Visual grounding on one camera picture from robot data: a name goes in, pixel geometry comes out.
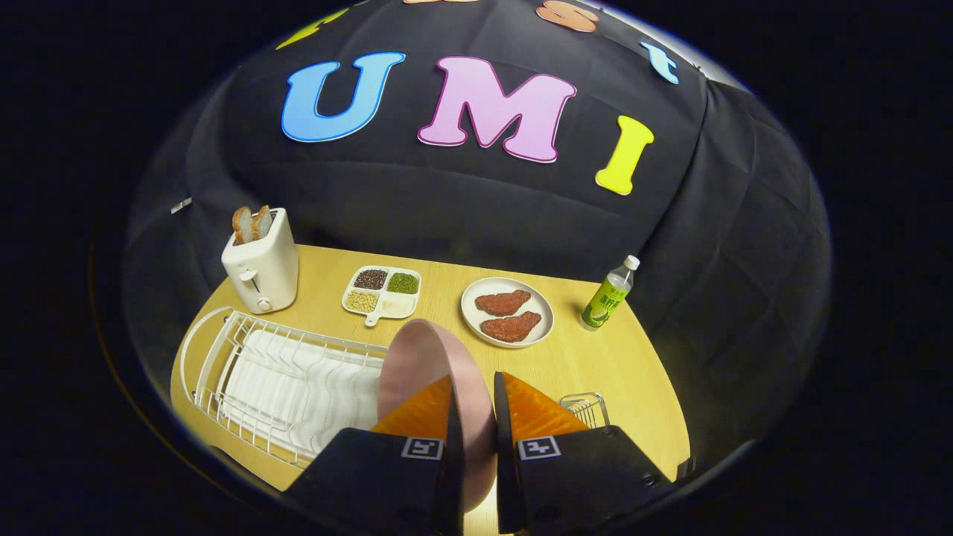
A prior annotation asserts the beige plate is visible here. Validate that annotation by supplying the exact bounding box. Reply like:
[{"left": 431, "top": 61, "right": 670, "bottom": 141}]
[{"left": 460, "top": 277, "right": 555, "bottom": 349}]

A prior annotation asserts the green label drink bottle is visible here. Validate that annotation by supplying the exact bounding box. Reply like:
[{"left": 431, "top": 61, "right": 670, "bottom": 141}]
[{"left": 579, "top": 255, "right": 641, "bottom": 331}]

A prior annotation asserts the white toaster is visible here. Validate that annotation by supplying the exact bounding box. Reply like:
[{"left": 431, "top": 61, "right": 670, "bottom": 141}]
[{"left": 221, "top": 208, "right": 300, "bottom": 315}]

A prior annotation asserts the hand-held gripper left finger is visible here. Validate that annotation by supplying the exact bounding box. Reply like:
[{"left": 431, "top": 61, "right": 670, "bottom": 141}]
[{"left": 283, "top": 374, "right": 466, "bottom": 536}]

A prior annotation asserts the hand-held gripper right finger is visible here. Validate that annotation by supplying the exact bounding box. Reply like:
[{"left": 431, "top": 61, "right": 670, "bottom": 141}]
[{"left": 493, "top": 371, "right": 675, "bottom": 535}]

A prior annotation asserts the red meat piece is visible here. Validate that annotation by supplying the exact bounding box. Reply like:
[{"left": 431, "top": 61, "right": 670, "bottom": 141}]
[
  {"left": 475, "top": 290, "right": 532, "bottom": 316},
  {"left": 480, "top": 311, "right": 543, "bottom": 343}
]

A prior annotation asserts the pink plate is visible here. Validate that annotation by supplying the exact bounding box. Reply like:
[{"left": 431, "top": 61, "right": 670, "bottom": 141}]
[{"left": 376, "top": 319, "right": 498, "bottom": 514}]

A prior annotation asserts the small wire basket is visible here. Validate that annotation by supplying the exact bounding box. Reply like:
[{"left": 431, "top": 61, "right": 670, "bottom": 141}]
[{"left": 560, "top": 392, "right": 611, "bottom": 430}]

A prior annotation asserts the white divided dish with beans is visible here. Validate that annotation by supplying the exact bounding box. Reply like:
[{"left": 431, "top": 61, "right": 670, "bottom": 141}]
[{"left": 342, "top": 266, "right": 422, "bottom": 328}]

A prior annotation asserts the black backdrop cloth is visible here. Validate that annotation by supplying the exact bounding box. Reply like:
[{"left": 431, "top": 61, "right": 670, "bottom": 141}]
[{"left": 123, "top": 0, "right": 831, "bottom": 477}]

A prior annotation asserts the white wire dish rack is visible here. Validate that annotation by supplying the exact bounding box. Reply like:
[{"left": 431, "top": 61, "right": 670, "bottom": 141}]
[{"left": 179, "top": 307, "right": 389, "bottom": 470}]

